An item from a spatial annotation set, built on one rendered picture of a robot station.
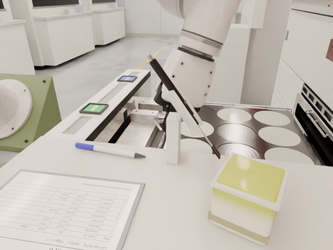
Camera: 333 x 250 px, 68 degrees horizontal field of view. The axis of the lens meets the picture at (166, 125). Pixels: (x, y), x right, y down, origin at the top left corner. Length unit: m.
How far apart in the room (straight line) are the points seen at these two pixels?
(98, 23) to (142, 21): 2.28
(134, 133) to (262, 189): 0.47
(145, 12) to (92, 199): 8.55
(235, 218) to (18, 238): 0.25
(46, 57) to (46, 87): 4.33
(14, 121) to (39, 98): 0.10
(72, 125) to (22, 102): 0.28
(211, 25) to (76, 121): 0.37
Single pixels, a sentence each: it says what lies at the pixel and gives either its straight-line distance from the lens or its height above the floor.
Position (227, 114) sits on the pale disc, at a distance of 0.78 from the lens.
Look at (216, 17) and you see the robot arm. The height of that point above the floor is 1.19.
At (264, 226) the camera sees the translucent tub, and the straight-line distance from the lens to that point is 0.31.
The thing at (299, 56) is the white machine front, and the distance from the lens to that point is 1.01.
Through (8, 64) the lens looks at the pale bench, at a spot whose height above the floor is 0.35.
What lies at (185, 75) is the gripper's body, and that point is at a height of 1.09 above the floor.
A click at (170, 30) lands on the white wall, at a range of 8.69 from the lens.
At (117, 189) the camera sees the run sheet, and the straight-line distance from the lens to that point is 0.38.
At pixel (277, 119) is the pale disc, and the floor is 0.90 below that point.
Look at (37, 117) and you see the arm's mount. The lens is 0.82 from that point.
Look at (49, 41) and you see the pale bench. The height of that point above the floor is 0.50.
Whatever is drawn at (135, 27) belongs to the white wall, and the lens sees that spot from 8.97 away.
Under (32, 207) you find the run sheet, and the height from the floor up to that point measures 0.97.
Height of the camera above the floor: 1.22
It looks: 27 degrees down
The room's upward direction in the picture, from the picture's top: straight up
